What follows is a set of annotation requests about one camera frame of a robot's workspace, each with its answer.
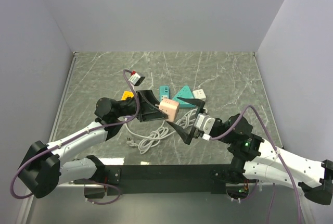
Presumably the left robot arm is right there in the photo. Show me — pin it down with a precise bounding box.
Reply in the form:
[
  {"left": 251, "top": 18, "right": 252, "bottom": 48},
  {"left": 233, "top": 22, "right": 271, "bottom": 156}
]
[{"left": 14, "top": 90, "right": 168, "bottom": 198}]

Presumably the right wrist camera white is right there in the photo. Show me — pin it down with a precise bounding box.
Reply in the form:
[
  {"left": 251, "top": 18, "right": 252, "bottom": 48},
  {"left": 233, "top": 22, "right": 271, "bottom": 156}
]
[{"left": 202, "top": 133, "right": 211, "bottom": 141}]

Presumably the yellow cube socket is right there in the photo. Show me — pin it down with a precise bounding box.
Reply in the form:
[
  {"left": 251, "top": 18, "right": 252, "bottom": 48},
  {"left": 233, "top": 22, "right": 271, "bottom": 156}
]
[{"left": 121, "top": 91, "right": 134, "bottom": 101}]

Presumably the teal triangular power strip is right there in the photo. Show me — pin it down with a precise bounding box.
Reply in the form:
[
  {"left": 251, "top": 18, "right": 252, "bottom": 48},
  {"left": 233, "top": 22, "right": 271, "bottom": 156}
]
[{"left": 172, "top": 85, "right": 195, "bottom": 109}]

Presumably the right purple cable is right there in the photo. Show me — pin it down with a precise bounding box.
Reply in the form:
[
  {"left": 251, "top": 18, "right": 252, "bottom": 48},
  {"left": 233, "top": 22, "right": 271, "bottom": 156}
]
[{"left": 208, "top": 105, "right": 304, "bottom": 224}]

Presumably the white cube socket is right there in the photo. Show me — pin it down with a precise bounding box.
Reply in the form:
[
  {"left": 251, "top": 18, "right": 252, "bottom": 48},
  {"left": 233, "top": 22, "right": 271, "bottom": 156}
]
[{"left": 193, "top": 89, "right": 207, "bottom": 101}]

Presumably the pink cube socket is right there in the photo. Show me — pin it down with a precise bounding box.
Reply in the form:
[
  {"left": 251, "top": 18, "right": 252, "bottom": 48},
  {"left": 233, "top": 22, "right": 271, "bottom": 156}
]
[{"left": 159, "top": 98, "right": 180, "bottom": 122}]

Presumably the white coiled cord with plug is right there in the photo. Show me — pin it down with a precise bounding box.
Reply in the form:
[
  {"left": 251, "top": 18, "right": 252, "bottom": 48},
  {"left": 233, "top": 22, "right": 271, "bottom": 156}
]
[{"left": 175, "top": 108, "right": 209, "bottom": 131}]

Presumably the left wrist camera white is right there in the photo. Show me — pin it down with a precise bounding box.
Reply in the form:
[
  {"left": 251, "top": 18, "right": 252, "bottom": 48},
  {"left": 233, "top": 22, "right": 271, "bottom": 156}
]
[{"left": 129, "top": 71, "right": 145, "bottom": 86}]

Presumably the purple cable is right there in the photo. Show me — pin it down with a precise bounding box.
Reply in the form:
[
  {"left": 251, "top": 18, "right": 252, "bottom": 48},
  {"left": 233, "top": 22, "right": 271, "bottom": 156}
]
[
  {"left": 10, "top": 69, "right": 143, "bottom": 205},
  {"left": 208, "top": 105, "right": 304, "bottom": 224}
]

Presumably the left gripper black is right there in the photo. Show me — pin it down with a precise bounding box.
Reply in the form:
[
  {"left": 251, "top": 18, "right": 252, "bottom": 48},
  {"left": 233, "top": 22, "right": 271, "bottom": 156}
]
[{"left": 116, "top": 90, "right": 173, "bottom": 122}]

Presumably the white cord of purple strip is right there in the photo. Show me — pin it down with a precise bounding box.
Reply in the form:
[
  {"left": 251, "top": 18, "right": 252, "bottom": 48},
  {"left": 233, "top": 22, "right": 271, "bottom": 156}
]
[{"left": 124, "top": 122, "right": 170, "bottom": 156}]

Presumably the black base beam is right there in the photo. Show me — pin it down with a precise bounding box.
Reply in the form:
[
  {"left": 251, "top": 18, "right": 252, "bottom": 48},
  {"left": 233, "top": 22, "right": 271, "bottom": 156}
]
[{"left": 83, "top": 164, "right": 261, "bottom": 196}]

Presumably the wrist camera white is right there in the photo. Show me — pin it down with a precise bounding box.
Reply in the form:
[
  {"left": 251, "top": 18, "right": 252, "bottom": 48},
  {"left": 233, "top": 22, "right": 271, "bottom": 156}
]
[
  {"left": 202, "top": 133, "right": 211, "bottom": 141},
  {"left": 129, "top": 71, "right": 145, "bottom": 86}
]

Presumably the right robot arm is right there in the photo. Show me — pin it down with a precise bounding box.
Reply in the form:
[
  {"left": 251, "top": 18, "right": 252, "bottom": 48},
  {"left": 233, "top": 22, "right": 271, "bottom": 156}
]
[{"left": 171, "top": 98, "right": 332, "bottom": 205}]

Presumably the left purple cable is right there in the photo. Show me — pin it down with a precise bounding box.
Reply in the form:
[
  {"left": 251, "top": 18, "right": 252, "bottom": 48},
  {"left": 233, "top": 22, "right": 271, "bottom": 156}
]
[{"left": 10, "top": 69, "right": 143, "bottom": 205}]

